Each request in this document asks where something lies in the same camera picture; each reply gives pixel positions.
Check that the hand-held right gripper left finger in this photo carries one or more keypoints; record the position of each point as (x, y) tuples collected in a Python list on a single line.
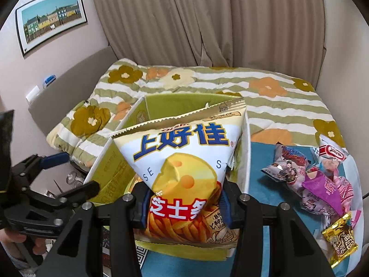
[(143, 207)]

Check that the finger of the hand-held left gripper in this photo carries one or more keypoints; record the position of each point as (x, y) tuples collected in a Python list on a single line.
[(69, 194), (54, 160)]

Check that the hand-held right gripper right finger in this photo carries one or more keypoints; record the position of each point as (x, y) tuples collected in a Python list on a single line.
[(227, 207)]

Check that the yellow cheese chips bag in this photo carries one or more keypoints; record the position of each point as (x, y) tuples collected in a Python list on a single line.
[(178, 164)]

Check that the grey cartoon snack packet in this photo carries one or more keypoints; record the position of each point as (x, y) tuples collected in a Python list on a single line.
[(284, 167)]

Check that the green cardboard box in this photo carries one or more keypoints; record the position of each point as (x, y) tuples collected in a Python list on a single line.
[(173, 104)]

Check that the person's left hand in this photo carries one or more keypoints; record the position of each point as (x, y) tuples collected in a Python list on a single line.
[(39, 248)]

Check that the clear glass cup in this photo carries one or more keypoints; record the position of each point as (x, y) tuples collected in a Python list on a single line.
[(72, 177)]

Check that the grey headboard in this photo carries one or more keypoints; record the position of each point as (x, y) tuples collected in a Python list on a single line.
[(72, 83)]

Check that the blue and white small device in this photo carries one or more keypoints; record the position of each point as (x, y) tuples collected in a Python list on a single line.
[(49, 81)]

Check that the purple snack packet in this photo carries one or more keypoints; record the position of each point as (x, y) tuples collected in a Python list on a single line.
[(323, 189)]

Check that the floral striped blanket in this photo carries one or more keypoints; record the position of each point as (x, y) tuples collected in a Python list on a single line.
[(259, 104)]

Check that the gold snack packet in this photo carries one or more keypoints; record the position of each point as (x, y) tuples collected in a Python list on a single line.
[(340, 236)]

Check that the red and white snack packet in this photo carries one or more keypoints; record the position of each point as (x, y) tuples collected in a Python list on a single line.
[(331, 153)]

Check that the pink striped snack packet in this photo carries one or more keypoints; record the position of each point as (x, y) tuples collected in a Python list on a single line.
[(344, 189)]

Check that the framed houses picture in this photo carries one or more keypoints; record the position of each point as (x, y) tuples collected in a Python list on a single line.
[(50, 17)]

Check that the white wall switch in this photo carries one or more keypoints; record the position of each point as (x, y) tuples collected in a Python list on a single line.
[(32, 94)]

